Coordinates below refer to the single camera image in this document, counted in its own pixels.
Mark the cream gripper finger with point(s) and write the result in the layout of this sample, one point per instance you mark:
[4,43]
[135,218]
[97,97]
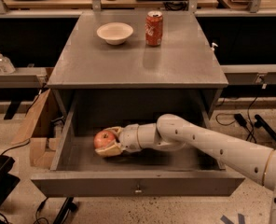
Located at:
[112,132]
[111,150]

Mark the grey open top drawer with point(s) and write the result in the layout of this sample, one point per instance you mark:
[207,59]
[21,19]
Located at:
[77,171]

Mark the red apple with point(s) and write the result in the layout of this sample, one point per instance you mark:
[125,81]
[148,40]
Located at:
[103,138]

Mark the white bowl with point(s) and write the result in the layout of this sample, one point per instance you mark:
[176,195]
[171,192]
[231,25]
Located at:
[115,33]

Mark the metal drawer knob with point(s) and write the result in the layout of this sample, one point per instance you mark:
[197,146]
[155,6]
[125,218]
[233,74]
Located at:
[138,190]

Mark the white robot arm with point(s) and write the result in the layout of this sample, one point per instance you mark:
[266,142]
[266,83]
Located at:
[171,132]

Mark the red soda can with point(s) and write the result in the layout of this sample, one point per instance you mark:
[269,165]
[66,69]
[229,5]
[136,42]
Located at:
[154,28]

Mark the clear sanitizer bottle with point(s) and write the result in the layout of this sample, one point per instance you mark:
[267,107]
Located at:
[6,66]

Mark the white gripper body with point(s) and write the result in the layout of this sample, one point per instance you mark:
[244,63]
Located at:
[129,137]

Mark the small white pump bottle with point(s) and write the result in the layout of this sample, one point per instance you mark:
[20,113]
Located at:
[214,46]

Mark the cardboard box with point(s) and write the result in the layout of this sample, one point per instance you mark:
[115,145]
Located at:
[42,128]

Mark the grey cabinet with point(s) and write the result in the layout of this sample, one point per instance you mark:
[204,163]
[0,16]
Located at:
[183,60]

